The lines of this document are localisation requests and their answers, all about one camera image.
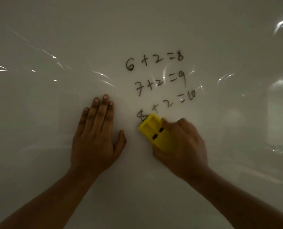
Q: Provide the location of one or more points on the person's left hand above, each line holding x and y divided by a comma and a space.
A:
93, 147

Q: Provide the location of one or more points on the person's right hand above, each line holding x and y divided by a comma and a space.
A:
186, 152

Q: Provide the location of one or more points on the person's right fingers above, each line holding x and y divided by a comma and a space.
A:
172, 126

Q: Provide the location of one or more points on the person's left little finger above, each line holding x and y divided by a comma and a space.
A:
82, 121

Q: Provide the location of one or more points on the person's left thumb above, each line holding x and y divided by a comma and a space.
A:
120, 140

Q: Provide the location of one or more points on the person's left middle finger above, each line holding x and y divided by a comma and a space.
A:
101, 114

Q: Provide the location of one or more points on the yellow whiteboard eraser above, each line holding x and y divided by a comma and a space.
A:
155, 133

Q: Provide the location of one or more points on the person's left forearm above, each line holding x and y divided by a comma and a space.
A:
46, 202

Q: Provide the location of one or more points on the person's right forearm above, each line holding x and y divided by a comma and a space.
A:
239, 202

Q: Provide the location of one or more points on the white whiteboard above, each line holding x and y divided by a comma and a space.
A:
141, 45

